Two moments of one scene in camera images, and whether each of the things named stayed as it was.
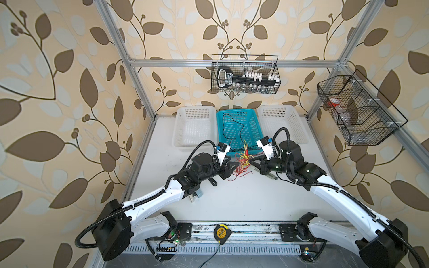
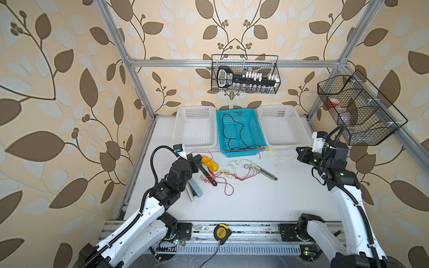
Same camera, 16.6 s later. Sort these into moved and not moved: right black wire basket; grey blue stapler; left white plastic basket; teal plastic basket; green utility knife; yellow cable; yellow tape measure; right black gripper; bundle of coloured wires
Moved: bundle of coloured wires; yellow cable; right black gripper
Not moved: teal plastic basket; right black wire basket; green utility knife; left white plastic basket; grey blue stapler; yellow tape measure
